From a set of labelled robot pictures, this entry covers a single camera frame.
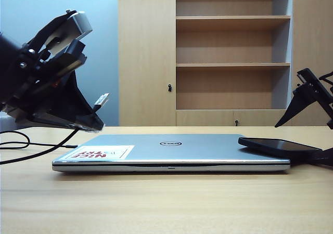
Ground light wooden cabinet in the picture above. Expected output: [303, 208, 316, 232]
[117, 0, 333, 127]

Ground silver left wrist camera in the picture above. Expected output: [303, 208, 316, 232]
[48, 9, 94, 55]

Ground silver Dell laptop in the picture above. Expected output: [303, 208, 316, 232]
[51, 133, 291, 173]

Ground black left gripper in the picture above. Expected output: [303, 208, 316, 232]
[0, 39, 105, 133]

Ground black braided charging cable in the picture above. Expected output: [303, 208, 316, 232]
[0, 93, 110, 165]

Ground white red laptop sticker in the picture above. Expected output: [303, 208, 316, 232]
[63, 145, 135, 161]

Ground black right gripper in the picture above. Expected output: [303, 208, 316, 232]
[275, 68, 333, 167]

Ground black smartphone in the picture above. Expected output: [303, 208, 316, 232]
[238, 137, 323, 165]

